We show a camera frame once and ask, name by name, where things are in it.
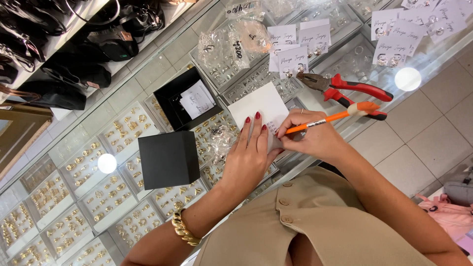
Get pink bag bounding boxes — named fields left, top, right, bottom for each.
left=415, top=192, right=473, bottom=242

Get open black gift box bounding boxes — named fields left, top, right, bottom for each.
left=153, top=66, right=224, bottom=132

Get pile of white earring cards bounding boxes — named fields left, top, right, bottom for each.
left=267, top=0, right=468, bottom=80

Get red handled pliers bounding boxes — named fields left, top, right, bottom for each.
left=296, top=72, right=394, bottom=122

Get black box lid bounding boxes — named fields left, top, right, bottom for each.
left=137, top=130, right=201, bottom=191

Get display trays of gold earrings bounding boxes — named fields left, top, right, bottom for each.
left=0, top=101, right=282, bottom=266

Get orange pencil with eraser topper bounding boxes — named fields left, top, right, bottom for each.
left=284, top=101, right=381, bottom=135

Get grey bag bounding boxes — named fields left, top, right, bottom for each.
left=443, top=171, right=473, bottom=207

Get clear bag with paper tag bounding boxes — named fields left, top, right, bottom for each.
left=226, top=0, right=266, bottom=21

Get white paper pad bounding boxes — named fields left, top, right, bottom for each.
left=227, top=82, right=291, bottom=153

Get display trays of silver earrings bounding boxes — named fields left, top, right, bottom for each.
left=189, top=0, right=393, bottom=105

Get clear bag of silver jewellery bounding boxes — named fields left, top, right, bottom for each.
left=197, top=29, right=251, bottom=71

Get wooden cabinet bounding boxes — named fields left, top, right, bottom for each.
left=0, top=106, right=53, bottom=180

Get beige buttoned vest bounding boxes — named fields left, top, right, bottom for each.
left=193, top=166, right=437, bottom=266

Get chunky gold bracelet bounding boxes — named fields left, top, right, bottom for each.
left=171, top=208, right=202, bottom=247

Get clear bag of gold jewellery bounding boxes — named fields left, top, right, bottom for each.
left=236, top=20, right=273, bottom=57

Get person's left hand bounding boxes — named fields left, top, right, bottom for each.
left=221, top=112, right=286, bottom=190

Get person's right hand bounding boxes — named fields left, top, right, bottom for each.
left=275, top=108, right=350, bottom=166

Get small clear plastic bag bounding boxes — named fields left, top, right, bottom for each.
left=209, top=125, right=238, bottom=165

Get shelf of black handbags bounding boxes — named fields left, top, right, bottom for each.
left=0, top=0, right=166, bottom=111

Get white cards with earrings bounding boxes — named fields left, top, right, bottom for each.
left=180, top=79, right=216, bottom=120

